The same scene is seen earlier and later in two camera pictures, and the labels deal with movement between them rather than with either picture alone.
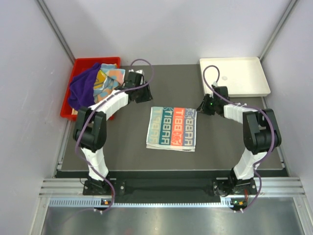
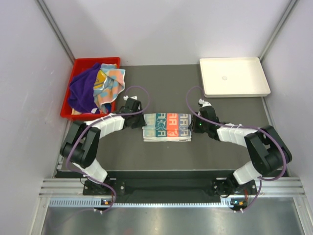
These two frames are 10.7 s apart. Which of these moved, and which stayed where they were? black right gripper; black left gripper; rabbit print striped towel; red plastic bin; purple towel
Moved: black left gripper; black right gripper; rabbit print striped towel
Stayed: red plastic bin; purple towel
